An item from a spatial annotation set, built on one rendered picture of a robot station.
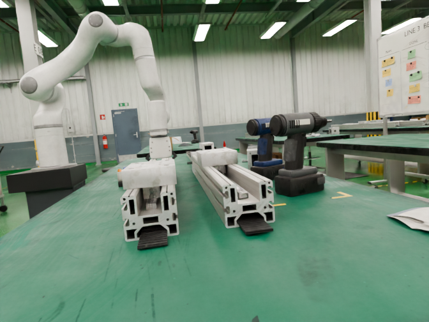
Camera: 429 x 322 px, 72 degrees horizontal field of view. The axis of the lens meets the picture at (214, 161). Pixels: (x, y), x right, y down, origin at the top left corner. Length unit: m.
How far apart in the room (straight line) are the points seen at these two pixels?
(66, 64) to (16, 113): 12.12
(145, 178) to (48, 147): 0.92
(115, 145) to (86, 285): 12.02
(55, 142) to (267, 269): 1.24
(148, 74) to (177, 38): 11.52
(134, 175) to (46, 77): 0.94
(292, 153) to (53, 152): 1.07
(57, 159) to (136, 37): 0.65
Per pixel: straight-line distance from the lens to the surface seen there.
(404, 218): 0.62
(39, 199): 1.51
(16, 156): 13.57
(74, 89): 12.91
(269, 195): 0.59
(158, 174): 0.63
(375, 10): 9.50
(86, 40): 1.47
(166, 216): 0.57
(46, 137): 1.51
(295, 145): 0.82
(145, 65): 1.40
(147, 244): 0.53
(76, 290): 0.46
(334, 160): 2.93
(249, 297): 0.37
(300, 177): 0.81
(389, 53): 4.37
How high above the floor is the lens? 0.97
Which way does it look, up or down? 6 degrees down
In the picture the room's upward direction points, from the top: 5 degrees counter-clockwise
